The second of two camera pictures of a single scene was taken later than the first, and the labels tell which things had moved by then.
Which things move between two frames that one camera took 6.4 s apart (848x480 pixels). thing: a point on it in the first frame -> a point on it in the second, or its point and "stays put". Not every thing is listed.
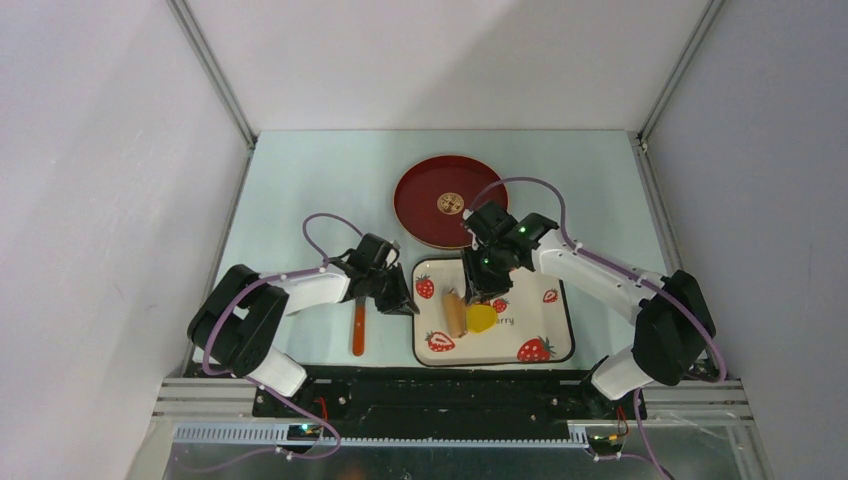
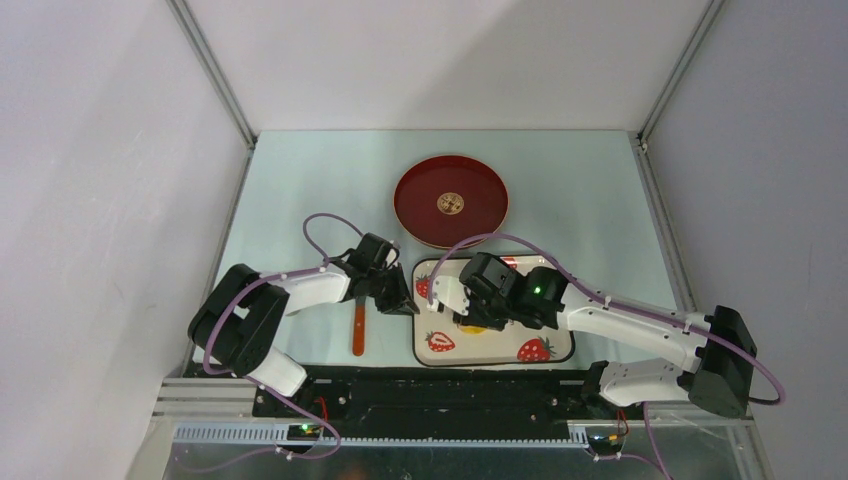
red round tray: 433,195 stays put
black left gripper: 400,297 stays put
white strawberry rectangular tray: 532,324 stays put
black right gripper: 479,287 -> 469,319
